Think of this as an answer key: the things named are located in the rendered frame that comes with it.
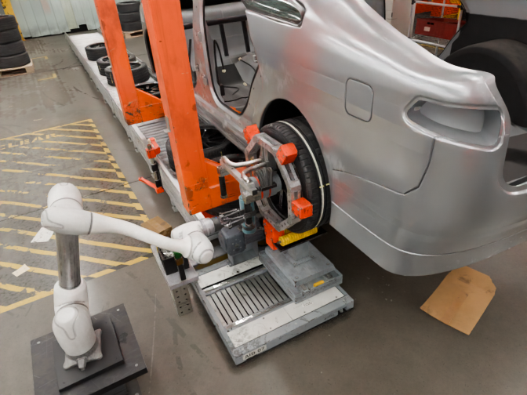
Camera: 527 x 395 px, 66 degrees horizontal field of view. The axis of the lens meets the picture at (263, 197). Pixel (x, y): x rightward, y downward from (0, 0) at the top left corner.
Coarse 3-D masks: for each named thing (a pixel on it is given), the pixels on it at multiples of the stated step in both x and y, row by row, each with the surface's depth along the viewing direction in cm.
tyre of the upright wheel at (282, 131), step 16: (272, 128) 223; (288, 128) 218; (304, 128) 217; (304, 144) 209; (304, 160) 206; (320, 160) 209; (304, 176) 207; (304, 192) 212; (320, 192) 210; (272, 208) 257; (320, 208) 215; (304, 224) 223; (320, 224) 229
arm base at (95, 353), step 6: (96, 330) 213; (96, 336) 207; (96, 342) 204; (96, 348) 203; (66, 354) 199; (84, 354) 198; (90, 354) 200; (96, 354) 201; (102, 354) 203; (66, 360) 200; (72, 360) 199; (78, 360) 197; (84, 360) 197; (90, 360) 200; (66, 366) 197; (72, 366) 198; (78, 366) 195; (84, 366) 196
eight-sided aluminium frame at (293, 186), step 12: (264, 132) 228; (252, 144) 235; (264, 144) 218; (276, 144) 215; (252, 156) 248; (276, 156) 210; (288, 168) 211; (288, 180) 207; (288, 192) 209; (300, 192) 210; (264, 204) 256; (288, 204) 214; (264, 216) 251; (276, 216) 245; (288, 216) 218; (276, 228) 238; (288, 228) 237
